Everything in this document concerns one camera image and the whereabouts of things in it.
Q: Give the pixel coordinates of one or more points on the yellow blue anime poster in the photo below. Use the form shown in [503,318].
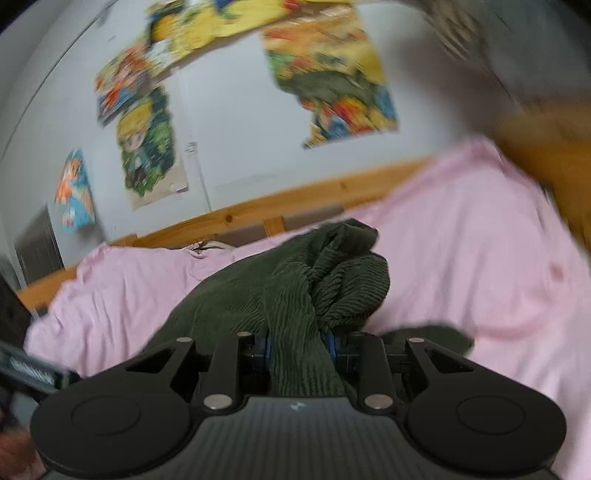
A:
[180,27]

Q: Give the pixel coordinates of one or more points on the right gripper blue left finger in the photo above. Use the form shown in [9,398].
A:
[239,369]

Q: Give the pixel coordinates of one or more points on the pink bed sheet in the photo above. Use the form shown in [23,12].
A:
[471,242]

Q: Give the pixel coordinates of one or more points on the person's left hand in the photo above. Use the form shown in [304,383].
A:
[19,459]

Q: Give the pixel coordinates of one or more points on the dark green corduroy jacket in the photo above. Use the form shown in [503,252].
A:
[327,279]

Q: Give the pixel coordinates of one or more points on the white wall conduit pipe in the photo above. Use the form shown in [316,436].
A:
[191,134]

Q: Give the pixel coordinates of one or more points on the top left anime poster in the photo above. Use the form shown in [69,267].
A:
[126,75]

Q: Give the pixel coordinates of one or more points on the striped hanging garment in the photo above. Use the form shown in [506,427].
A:
[462,37]

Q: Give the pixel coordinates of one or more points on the colourful anime group poster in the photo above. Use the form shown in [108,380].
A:
[331,66]

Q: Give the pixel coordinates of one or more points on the blue orange anime poster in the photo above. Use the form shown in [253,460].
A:
[74,194]

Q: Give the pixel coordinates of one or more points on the blond anime character poster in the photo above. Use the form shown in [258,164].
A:
[151,163]

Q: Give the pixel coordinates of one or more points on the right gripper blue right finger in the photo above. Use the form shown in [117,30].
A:
[362,363]

